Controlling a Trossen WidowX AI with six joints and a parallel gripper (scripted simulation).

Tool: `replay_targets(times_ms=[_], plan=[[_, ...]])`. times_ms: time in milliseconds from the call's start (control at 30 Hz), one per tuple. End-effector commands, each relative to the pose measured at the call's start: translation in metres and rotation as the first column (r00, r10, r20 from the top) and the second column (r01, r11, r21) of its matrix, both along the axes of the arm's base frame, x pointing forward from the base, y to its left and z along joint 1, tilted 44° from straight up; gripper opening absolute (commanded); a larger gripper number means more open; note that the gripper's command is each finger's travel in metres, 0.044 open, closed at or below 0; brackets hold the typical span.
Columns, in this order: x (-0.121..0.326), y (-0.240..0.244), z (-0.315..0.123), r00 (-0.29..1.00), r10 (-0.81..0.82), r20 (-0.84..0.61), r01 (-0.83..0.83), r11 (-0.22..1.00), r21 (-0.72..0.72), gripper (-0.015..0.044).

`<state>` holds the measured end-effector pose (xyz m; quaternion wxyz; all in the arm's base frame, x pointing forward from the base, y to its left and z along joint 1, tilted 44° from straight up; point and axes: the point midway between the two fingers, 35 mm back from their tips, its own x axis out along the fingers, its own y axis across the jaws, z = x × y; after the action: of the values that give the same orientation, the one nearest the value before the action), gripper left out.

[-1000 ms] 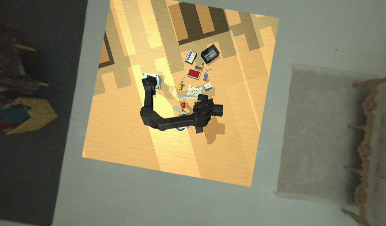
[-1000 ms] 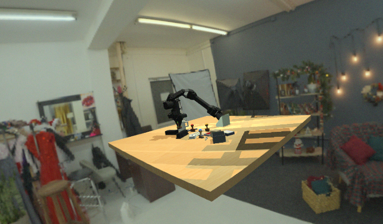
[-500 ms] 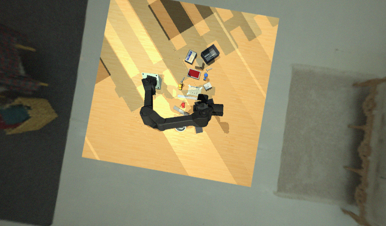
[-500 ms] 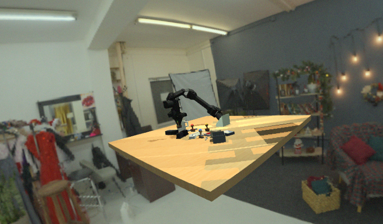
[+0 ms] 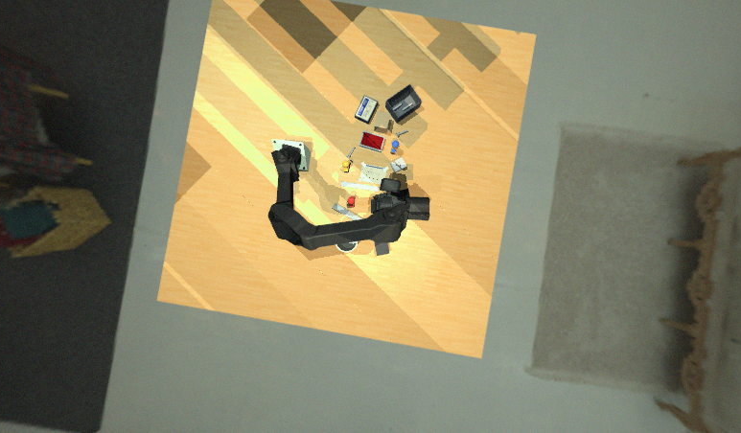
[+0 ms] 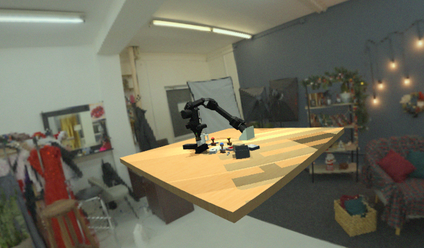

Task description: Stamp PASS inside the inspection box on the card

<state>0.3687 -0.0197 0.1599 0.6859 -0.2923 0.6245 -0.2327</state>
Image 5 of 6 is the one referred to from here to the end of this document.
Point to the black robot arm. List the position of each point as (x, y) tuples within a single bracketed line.
[(387, 222)]

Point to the white mug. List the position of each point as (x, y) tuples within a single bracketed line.
[(347, 247)]

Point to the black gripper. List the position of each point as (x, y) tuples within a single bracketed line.
[(391, 186)]

